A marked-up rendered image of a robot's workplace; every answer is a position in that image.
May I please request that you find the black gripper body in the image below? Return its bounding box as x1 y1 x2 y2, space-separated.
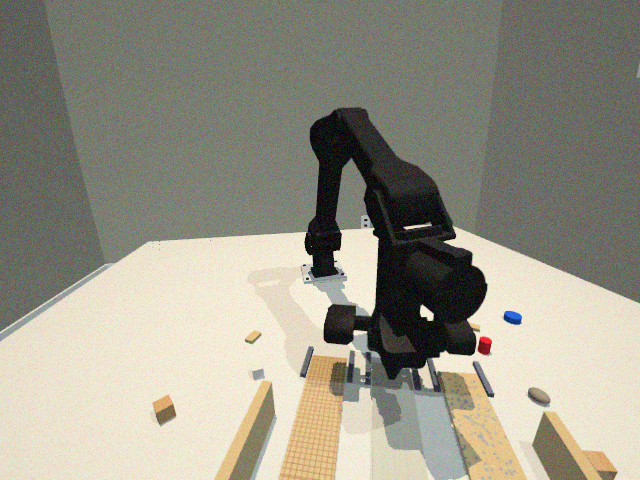
323 279 477 356

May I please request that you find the red cylinder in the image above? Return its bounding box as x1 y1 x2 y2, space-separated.
478 336 492 355

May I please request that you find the blue flat disc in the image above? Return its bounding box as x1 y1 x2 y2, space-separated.
503 311 522 324

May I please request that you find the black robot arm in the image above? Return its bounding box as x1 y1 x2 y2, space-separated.
304 107 487 370

